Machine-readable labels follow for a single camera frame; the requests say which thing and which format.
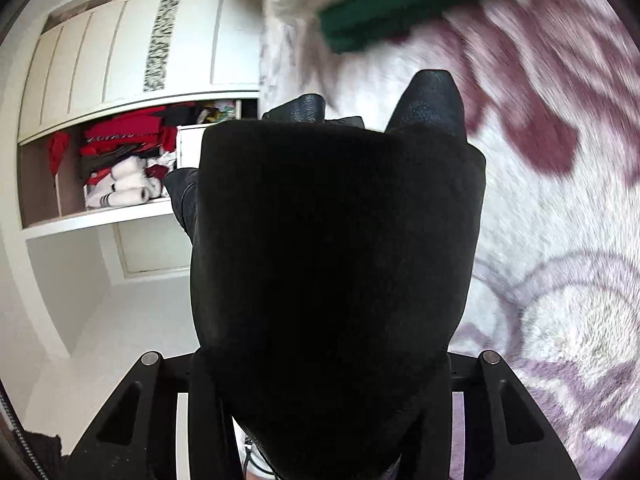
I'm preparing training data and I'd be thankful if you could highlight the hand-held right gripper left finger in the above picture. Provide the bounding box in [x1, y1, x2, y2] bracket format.
[65, 350, 241, 480]

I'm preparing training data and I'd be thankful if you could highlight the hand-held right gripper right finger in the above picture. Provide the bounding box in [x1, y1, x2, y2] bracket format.
[400, 350, 583, 480]

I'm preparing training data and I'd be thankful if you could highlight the black leather jacket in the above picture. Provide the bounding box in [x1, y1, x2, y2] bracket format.
[162, 70, 487, 480]

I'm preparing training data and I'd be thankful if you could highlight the pile of red clothes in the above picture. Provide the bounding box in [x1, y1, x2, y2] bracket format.
[47, 105, 196, 181]

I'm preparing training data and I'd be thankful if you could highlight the white sliding-door wardrobe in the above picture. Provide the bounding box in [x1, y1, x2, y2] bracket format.
[17, 0, 263, 233]

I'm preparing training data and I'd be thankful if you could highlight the green folded garment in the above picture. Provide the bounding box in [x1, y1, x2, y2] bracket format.
[317, 0, 566, 56]

